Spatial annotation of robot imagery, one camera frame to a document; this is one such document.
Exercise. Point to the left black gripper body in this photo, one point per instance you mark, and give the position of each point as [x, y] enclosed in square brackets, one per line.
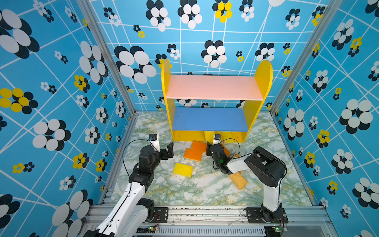
[157, 159]

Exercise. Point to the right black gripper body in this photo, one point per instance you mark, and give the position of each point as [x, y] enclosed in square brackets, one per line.
[217, 165]

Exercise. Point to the orange sponge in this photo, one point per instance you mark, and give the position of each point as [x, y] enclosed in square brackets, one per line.
[195, 155]
[226, 151]
[199, 146]

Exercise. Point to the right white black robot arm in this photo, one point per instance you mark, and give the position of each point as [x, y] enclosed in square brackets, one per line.
[269, 169]

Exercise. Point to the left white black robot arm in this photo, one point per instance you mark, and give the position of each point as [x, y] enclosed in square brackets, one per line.
[133, 209]

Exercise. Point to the yellow shelf with coloured boards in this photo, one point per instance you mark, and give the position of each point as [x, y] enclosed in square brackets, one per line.
[189, 123]

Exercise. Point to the tan sponge front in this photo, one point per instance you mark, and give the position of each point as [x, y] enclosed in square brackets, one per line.
[238, 180]

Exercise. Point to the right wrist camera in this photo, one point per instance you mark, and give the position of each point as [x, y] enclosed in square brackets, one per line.
[216, 139]

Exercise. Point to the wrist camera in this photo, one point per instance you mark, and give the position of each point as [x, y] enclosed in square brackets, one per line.
[154, 140]
[216, 139]

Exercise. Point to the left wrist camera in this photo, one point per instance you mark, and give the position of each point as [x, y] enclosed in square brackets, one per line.
[154, 140]

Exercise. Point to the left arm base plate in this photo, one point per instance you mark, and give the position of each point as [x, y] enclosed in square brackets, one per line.
[160, 215]

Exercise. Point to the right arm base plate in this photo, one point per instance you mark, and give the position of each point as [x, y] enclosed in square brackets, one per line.
[261, 215]

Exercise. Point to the aluminium front rail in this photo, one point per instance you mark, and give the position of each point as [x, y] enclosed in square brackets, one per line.
[225, 221]

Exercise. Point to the left aluminium corner post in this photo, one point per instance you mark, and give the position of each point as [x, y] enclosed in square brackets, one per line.
[99, 37]

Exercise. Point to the aluminium corner post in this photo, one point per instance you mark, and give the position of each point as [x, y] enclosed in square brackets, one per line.
[99, 37]
[329, 13]

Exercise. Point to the right aluminium corner post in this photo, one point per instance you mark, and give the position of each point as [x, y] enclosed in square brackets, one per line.
[329, 13]

